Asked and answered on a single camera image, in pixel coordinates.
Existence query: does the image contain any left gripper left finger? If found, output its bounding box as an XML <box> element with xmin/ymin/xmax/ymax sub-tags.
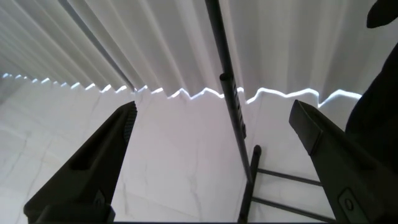
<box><xmin>23</xmin><ymin>101</ymin><xmax>138</xmax><ymax>223</ymax></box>

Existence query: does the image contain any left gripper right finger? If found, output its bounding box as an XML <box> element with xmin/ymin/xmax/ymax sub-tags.
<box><xmin>289</xmin><ymin>99</ymin><xmax>398</xmax><ymax>223</ymax></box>

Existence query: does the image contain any black T-shirt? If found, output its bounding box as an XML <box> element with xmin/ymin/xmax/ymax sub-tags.
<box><xmin>345</xmin><ymin>0</ymin><xmax>398</xmax><ymax>175</ymax></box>

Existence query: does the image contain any black clothes rack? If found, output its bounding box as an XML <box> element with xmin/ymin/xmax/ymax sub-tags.
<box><xmin>204</xmin><ymin>0</ymin><xmax>338</xmax><ymax>223</ymax></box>

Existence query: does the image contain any white curtain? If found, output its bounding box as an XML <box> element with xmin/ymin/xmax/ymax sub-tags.
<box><xmin>0</xmin><ymin>0</ymin><xmax>398</xmax><ymax>108</ymax></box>

